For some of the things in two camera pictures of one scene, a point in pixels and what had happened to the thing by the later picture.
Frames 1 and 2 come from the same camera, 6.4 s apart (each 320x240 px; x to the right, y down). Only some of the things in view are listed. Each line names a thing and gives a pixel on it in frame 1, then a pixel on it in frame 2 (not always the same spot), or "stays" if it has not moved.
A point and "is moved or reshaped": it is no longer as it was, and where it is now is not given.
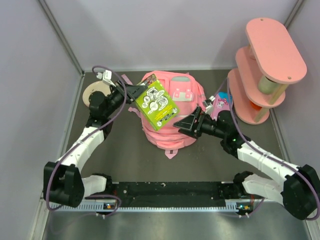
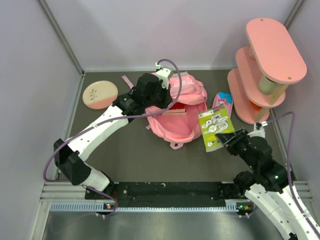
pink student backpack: x=188 y=95 is moved or reshaped
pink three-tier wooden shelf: x=264 y=68 stays
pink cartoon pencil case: x=221 y=102 stays
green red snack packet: x=156 y=103 -> x=215 y=120
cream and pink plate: x=97 y=86 stays
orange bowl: x=256 y=107 stays
